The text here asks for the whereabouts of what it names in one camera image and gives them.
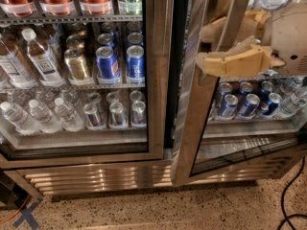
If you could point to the water bottle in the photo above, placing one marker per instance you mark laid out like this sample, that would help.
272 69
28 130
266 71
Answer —
47 120
71 119
17 116

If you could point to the blue pepsi can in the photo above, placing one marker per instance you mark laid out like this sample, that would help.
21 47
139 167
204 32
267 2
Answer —
248 106
107 63
135 63
228 106

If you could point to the blue Pepsi can lower left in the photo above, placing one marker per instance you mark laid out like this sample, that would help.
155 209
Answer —
228 106

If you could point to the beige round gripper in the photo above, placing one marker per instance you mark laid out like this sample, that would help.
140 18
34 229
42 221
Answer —
290 37

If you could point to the front left blue Pepsi can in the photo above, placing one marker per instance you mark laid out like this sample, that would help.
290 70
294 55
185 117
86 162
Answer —
107 63

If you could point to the fridge glass door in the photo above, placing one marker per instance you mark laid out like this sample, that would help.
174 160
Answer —
211 149
123 122

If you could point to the blue Pepsi can lower middle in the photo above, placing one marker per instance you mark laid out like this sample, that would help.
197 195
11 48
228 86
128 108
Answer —
248 106

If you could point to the left water bottle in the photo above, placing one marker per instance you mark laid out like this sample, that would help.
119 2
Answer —
17 116

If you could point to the front right blue Pepsi can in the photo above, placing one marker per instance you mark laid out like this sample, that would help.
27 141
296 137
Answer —
135 63

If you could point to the middle water bottle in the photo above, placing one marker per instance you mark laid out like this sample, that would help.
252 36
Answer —
47 120

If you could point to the right water bottle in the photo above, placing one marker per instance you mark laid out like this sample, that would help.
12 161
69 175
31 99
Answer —
71 119

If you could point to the gold soda can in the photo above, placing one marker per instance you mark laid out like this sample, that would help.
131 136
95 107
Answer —
80 73

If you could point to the tea bottle white cap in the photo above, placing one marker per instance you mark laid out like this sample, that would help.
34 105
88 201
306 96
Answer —
43 58

